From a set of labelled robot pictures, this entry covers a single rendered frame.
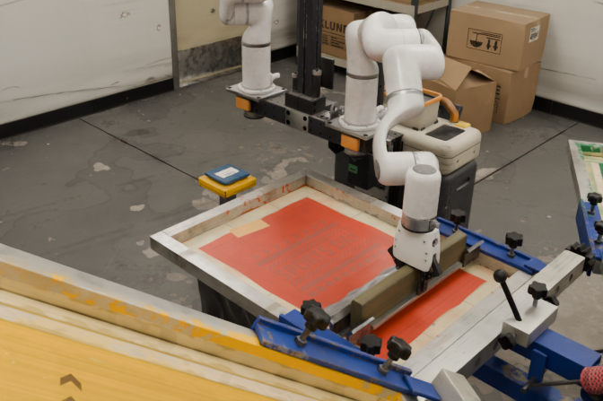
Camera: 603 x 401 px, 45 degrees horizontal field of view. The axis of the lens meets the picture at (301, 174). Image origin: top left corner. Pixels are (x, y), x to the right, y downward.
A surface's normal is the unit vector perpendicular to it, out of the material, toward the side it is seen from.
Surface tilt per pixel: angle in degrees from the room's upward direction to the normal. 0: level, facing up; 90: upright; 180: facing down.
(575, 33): 90
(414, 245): 91
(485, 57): 91
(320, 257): 0
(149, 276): 0
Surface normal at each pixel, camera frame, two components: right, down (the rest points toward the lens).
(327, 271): 0.02, -0.90
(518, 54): -0.63, 0.33
